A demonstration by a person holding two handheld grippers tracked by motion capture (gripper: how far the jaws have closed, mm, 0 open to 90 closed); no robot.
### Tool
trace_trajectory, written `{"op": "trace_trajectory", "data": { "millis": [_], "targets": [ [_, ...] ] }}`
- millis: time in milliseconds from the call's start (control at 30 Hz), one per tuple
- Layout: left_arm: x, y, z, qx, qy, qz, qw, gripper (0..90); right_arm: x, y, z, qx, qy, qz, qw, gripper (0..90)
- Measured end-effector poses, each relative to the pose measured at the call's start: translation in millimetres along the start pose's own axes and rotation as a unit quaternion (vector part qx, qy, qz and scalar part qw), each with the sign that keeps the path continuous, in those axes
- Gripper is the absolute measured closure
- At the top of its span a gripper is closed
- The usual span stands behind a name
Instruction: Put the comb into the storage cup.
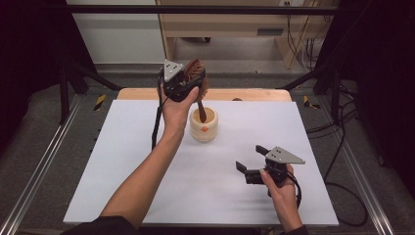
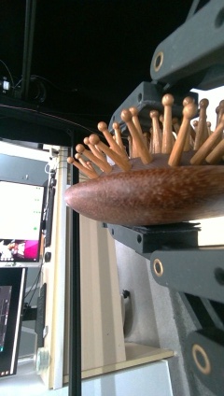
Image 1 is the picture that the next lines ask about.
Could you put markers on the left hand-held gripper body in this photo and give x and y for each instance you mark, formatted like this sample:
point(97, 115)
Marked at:
point(173, 81)

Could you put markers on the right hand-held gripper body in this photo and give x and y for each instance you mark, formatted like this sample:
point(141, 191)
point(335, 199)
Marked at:
point(277, 160)

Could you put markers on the wooden paddle hairbrush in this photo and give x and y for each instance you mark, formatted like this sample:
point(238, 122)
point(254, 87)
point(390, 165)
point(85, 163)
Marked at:
point(194, 70)

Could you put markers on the cream ringed cup orange beak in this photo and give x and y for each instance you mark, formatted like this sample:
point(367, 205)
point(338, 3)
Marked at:
point(204, 132)

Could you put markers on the person's left hand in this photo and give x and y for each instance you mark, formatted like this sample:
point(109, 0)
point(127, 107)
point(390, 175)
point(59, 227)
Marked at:
point(176, 112)

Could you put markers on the person's right hand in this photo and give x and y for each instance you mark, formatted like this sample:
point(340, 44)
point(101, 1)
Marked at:
point(282, 196)

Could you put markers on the light wooden cabinet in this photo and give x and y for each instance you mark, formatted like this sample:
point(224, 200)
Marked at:
point(228, 24)

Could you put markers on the black stand legs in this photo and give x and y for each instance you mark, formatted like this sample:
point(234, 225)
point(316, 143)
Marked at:
point(326, 81)
point(65, 88)

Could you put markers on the black curtain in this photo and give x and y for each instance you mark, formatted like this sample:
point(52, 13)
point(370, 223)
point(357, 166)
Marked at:
point(29, 49)
point(381, 65)

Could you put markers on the person's dark sleeve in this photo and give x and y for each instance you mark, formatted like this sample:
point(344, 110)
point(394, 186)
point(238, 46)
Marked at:
point(98, 226)

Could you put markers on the white wall panel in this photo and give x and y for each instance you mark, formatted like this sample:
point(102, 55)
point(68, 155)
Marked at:
point(117, 39)

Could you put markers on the black horizontal frame bar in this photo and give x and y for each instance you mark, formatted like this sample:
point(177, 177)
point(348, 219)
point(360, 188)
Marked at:
point(195, 9)

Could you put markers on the metal floor rail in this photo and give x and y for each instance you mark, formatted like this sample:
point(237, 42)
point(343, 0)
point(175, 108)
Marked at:
point(362, 176)
point(36, 173)

